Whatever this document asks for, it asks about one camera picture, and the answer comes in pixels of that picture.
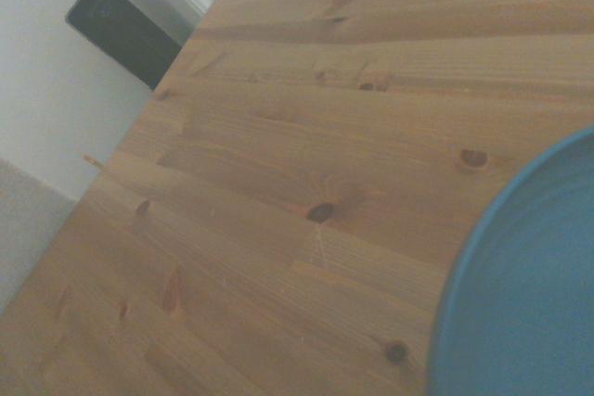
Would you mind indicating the blue round plate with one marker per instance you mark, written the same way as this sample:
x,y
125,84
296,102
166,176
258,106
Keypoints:
x,y
524,284

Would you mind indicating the black speaker box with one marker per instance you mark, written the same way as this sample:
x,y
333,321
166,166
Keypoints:
x,y
125,34

